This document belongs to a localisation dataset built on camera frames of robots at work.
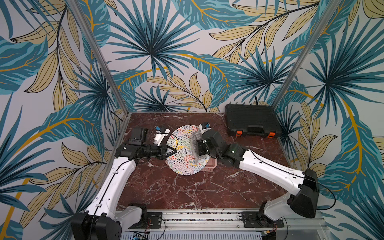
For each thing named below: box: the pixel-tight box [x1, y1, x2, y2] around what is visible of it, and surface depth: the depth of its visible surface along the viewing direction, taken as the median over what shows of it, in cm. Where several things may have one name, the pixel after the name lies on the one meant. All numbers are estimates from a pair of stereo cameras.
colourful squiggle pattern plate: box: [166, 124, 211, 176], surface depth 74 cm
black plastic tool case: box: [225, 103, 282, 138], surface depth 109 cm
